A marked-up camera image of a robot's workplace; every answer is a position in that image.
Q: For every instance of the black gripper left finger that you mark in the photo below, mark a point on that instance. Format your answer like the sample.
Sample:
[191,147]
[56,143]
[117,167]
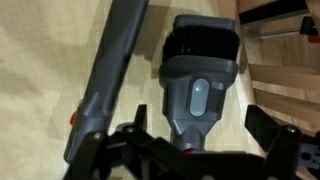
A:
[110,156]

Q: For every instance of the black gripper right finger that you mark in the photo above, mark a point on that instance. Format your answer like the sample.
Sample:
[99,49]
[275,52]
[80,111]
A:
[283,150]

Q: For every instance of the grey vacuum brush attachment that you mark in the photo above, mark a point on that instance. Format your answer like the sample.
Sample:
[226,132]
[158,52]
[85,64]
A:
[200,73]

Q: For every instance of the wooden slatted chair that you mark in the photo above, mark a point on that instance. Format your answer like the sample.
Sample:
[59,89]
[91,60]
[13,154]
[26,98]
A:
[283,76]

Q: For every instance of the grey vacuum crevice tool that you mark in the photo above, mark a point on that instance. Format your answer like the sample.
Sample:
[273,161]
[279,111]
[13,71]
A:
[113,60]

